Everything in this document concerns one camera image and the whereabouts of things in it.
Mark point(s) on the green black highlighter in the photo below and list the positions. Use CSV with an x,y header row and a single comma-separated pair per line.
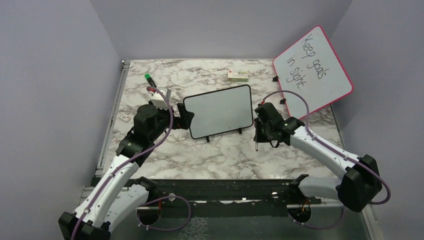
x,y
150,80

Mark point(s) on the green white eraser box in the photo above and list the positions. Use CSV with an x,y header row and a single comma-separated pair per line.
x,y
237,76

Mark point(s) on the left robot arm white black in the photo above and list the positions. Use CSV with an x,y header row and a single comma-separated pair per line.
x,y
145,130

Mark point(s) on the pink framed whiteboard with text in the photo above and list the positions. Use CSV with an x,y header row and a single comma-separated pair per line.
x,y
311,74

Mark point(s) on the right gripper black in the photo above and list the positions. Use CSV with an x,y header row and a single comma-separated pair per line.
x,y
259,138

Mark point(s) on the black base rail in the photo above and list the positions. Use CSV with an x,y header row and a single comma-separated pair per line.
x,y
207,198

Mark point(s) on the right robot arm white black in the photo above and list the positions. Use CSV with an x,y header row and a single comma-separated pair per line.
x,y
357,178

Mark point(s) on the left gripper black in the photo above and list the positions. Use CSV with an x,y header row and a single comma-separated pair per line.
x,y
184,121

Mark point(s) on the black framed small whiteboard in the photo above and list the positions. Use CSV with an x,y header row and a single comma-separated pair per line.
x,y
220,111

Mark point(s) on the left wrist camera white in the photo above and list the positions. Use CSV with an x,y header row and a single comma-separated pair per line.
x,y
157,100

